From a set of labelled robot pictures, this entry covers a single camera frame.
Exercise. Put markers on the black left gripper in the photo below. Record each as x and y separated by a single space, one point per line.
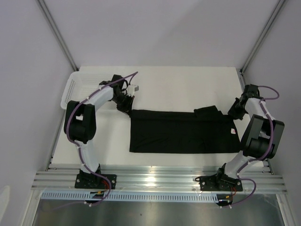
127 109

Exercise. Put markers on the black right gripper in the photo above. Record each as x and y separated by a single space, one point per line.
233 114

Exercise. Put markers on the black t-shirt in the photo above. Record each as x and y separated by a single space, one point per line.
205 130

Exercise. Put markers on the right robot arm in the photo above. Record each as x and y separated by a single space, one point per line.
261 138

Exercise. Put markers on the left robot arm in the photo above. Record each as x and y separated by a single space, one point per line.
80 119

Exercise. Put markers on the white plastic basket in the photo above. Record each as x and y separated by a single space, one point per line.
80 85

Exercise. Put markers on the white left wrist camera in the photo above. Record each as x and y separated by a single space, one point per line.
131 89

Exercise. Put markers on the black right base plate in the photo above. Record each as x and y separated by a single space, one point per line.
222 184

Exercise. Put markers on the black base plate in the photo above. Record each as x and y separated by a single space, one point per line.
90 181
222 184

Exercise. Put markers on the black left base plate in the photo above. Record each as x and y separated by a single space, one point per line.
90 181

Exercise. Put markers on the aluminium mounting rail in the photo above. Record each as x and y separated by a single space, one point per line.
154 178

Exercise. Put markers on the white slotted cable duct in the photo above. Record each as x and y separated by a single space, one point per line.
130 196

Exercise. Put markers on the right aluminium frame post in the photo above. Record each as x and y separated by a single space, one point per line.
280 5

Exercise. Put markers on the aluminium frame post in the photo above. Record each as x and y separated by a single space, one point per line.
56 33
280 5

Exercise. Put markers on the left aluminium frame post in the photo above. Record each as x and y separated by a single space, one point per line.
56 33

